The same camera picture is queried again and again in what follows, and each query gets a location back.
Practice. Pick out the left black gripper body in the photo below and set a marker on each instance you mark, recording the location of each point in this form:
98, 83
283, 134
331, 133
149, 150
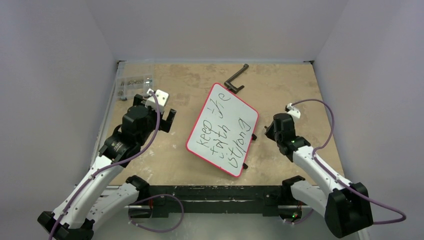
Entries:
152, 124

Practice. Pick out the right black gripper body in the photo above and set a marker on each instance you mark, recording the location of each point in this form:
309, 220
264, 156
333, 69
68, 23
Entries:
274, 127

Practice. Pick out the red framed whiteboard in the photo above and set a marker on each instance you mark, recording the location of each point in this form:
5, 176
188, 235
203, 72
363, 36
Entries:
223, 131

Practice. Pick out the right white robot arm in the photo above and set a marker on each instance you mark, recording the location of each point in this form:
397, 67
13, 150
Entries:
334, 196

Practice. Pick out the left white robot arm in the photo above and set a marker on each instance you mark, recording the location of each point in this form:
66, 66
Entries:
82, 212

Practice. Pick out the clear plastic screw box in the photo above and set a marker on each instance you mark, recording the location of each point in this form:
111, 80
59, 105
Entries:
127, 87

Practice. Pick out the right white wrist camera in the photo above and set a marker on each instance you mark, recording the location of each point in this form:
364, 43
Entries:
293, 111

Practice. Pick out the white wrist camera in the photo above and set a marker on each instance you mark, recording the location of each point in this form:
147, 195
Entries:
157, 97
293, 111

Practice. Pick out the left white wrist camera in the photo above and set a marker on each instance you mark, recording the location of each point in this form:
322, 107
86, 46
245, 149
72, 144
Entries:
157, 97

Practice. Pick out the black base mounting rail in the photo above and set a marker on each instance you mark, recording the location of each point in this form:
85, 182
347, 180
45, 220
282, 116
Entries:
267, 200

